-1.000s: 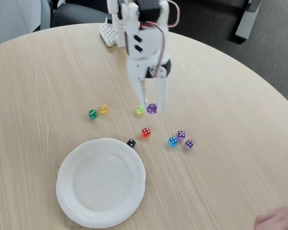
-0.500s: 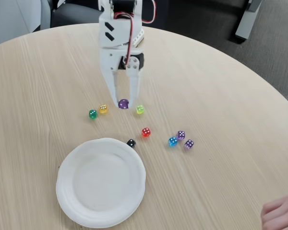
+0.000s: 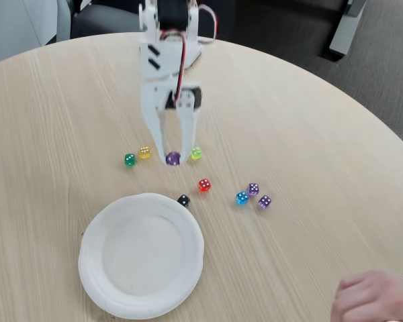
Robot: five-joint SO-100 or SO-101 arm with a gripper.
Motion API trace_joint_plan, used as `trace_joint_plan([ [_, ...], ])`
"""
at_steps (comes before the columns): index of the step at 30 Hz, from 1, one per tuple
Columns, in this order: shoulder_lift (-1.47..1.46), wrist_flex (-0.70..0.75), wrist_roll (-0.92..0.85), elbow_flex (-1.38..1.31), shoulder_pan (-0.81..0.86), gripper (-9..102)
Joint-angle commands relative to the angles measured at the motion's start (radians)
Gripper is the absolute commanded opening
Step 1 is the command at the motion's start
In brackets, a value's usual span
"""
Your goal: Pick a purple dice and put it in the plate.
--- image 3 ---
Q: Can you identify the white paper plate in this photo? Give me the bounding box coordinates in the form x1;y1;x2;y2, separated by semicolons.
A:
77;192;206;320

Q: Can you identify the person's hand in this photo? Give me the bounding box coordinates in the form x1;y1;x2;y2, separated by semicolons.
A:
330;269;403;322

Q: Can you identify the dark grey chair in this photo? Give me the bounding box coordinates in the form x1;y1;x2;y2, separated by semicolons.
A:
70;2;144;40

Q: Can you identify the grey desk leg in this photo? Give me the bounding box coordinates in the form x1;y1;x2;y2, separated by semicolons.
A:
328;0;367;56

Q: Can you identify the red black servo cable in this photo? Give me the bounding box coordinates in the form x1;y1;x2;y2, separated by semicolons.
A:
159;29;189;103

